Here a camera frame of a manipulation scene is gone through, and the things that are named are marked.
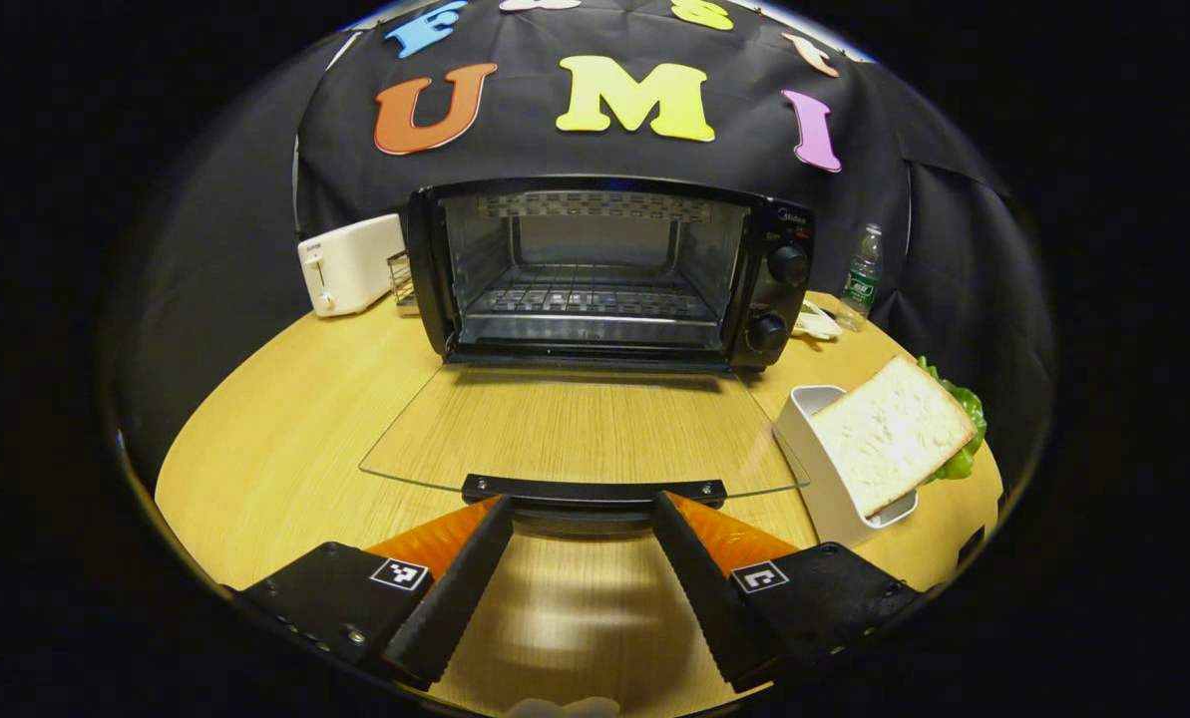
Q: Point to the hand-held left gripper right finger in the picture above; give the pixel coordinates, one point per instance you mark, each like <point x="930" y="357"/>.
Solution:
<point x="704" y="588"/>

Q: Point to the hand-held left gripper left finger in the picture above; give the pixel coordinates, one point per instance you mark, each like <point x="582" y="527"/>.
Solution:
<point x="460" y="598"/>

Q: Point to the lettuce sandwich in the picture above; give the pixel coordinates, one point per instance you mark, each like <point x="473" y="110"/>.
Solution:
<point x="889" y="434"/>

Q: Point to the black electric oven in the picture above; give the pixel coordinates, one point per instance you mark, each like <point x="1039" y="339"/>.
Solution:
<point x="784" y="234"/>

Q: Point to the white plastic tray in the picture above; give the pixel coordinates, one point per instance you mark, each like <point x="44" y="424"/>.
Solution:
<point x="814" y="469"/>

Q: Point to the white divided grain dish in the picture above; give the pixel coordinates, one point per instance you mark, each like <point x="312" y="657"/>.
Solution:
<point x="816" y="324"/>

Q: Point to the small metal rack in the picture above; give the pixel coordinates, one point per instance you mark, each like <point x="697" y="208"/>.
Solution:
<point x="402" y="281"/>

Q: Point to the clear water bottle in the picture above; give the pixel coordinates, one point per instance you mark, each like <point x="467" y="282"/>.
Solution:
<point x="860" y="284"/>

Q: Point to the white toaster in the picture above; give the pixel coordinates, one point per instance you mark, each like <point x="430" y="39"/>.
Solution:
<point x="350" y="264"/>

